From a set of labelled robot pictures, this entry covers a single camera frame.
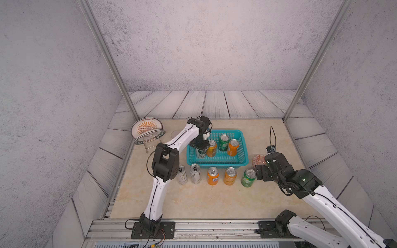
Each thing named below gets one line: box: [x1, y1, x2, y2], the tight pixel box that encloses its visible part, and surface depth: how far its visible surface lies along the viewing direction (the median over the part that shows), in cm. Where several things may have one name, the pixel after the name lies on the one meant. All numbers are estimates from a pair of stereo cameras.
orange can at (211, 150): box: [206, 139, 218, 158], surface depth 95 cm
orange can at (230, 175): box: [223, 166, 238, 186], surface depth 83 cm
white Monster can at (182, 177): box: [177, 164, 189, 185], surface depth 82 cm
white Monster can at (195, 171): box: [189, 163, 202, 185], surface depth 81 cm
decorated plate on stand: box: [130, 117, 164, 140], surface depth 99 cm
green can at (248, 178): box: [240, 168, 257, 188], surface depth 83 cm
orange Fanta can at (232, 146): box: [227, 138, 240, 157], surface depth 95 cm
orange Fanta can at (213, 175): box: [206, 166, 220, 186], surface depth 84 cm
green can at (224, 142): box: [218, 133, 230, 152], surface depth 98 cm
